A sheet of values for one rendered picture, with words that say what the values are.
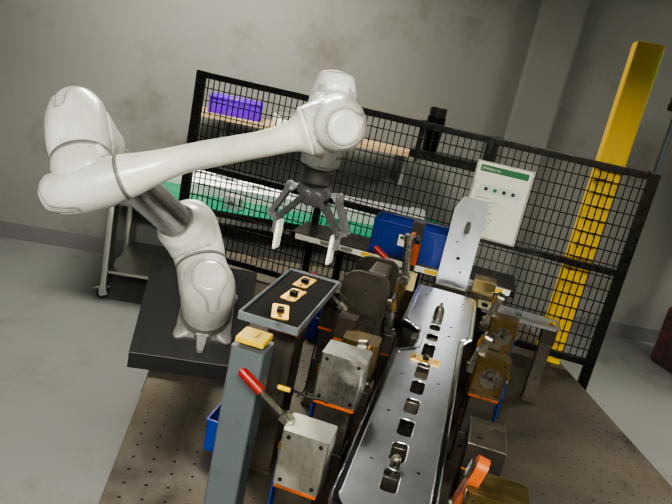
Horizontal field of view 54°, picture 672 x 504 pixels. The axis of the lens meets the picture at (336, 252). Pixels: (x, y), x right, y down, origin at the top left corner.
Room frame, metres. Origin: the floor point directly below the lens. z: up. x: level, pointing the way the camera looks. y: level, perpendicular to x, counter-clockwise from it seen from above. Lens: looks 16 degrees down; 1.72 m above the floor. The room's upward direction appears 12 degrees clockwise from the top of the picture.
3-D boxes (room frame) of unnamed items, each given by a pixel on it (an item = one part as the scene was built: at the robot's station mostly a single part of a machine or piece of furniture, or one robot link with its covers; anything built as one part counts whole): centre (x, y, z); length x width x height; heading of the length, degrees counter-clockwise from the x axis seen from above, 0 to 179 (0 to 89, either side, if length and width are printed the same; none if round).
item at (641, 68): (2.61, -0.97, 1.00); 0.18 x 0.18 x 2.00; 79
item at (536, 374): (2.16, -0.79, 0.84); 0.05 x 0.05 x 0.29; 79
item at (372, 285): (1.76, -0.11, 0.95); 0.18 x 0.13 x 0.49; 169
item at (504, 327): (1.98, -0.59, 0.87); 0.12 x 0.07 x 0.35; 79
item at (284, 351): (1.46, 0.08, 0.92); 0.10 x 0.08 x 0.45; 169
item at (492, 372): (1.65, -0.49, 0.87); 0.12 x 0.07 x 0.35; 79
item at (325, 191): (1.47, 0.08, 1.43); 0.08 x 0.07 x 0.09; 75
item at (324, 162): (1.47, 0.08, 1.50); 0.09 x 0.09 x 0.06
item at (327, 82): (1.45, 0.08, 1.61); 0.13 x 0.11 x 0.16; 11
